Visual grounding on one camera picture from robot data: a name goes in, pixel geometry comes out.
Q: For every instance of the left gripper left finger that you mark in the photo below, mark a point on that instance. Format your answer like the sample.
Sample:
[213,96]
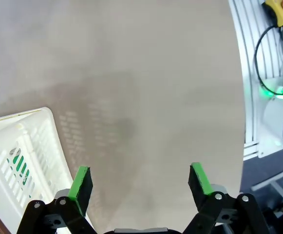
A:
[79,190]

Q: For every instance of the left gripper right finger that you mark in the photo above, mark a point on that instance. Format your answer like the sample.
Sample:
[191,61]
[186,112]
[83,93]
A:
[201,187]

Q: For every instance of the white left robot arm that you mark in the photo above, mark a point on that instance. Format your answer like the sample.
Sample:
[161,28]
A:
[272,122]

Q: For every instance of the yellow emergency stop box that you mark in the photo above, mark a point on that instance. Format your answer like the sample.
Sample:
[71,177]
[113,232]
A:
[281,12]

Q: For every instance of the white table leg frame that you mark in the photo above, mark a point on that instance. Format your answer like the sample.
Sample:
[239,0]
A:
[275,180]

